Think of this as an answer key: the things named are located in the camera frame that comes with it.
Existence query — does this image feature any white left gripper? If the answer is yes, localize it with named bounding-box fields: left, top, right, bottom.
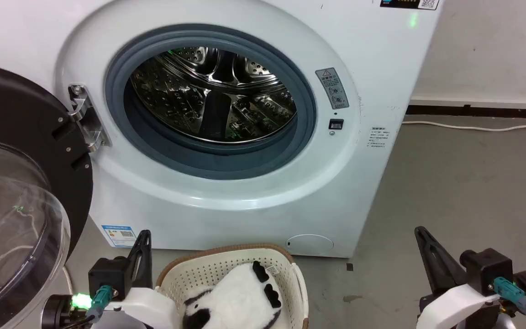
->
left=92, top=229, right=182, bottom=329

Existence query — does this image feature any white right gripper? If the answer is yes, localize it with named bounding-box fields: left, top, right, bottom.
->
left=414, top=226, right=502, bottom=329

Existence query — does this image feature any white front-load washing machine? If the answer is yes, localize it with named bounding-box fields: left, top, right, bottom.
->
left=0, top=0, right=444, bottom=259

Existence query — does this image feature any blue white energy sticker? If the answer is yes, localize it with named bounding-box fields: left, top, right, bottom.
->
left=101, top=224, right=137, bottom=248

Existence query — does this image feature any cream laundry basket brown rim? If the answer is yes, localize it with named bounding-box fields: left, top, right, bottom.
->
left=155, top=243, right=310, bottom=329

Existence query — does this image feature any black white panda plush toy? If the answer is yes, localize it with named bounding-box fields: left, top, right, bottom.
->
left=182, top=260, right=284, bottom=329

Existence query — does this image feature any grey rubber door gasket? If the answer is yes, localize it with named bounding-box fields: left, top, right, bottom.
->
left=105, top=30, right=317, bottom=180

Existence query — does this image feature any round drain filter cover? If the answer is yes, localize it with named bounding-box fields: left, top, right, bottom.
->
left=285, top=234, right=335, bottom=257

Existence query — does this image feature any small printed text label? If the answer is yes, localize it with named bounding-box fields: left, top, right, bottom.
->
left=367, top=126, right=388, bottom=149

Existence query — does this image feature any chrome door hinge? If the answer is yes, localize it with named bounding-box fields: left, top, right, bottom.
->
left=68, top=84, right=111, bottom=153

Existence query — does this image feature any steel washer drum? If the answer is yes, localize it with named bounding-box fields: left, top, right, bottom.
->
left=128, top=46, right=298, bottom=145

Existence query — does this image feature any black washer door clear dome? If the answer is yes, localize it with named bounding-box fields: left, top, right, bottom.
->
left=0, top=62, right=95, bottom=329

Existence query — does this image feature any grey warning sticker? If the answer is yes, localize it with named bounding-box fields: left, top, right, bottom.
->
left=315, top=67, right=350, bottom=110

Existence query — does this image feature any black QR code label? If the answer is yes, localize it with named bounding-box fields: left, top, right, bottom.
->
left=379, top=0, right=441, bottom=11

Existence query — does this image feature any teal left cable connector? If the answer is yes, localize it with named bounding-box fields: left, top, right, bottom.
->
left=85, top=285, right=114, bottom=321

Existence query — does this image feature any teal cable connector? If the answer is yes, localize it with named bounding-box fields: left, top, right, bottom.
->
left=493, top=276, right=526, bottom=317
left=85, top=285, right=114, bottom=321

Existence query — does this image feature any thin white cable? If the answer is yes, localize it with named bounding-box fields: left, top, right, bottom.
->
left=62, top=265, right=74, bottom=296

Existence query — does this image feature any teal right cable connector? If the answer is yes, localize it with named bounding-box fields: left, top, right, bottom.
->
left=493, top=276, right=526, bottom=317

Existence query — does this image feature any white floor cable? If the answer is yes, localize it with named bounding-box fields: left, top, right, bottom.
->
left=402, top=120, right=526, bottom=133

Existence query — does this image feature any black wall baseboard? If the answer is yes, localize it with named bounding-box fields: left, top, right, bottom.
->
left=405, top=104, right=526, bottom=121

